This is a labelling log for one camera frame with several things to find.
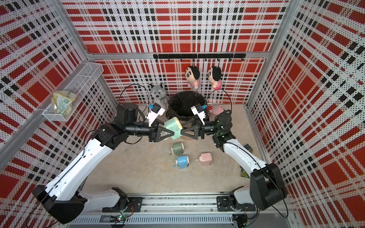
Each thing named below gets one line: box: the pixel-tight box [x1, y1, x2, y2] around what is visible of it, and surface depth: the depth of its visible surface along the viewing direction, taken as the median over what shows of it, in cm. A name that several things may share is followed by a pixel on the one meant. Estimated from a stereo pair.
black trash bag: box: [165, 90, 208, 121], surface depth 93 cm
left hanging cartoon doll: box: [185, 65, 202, 90], surface depth 95 cm
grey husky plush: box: [151, 84, 171, 111], surface depth 109 cm
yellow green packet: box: [51, 90, 77, 117], surface depth 65 cm
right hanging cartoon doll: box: [208, 66, 223, 91], surface depth 96 cm
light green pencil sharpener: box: [163, 116, 183, 141], surface depth 60 cm
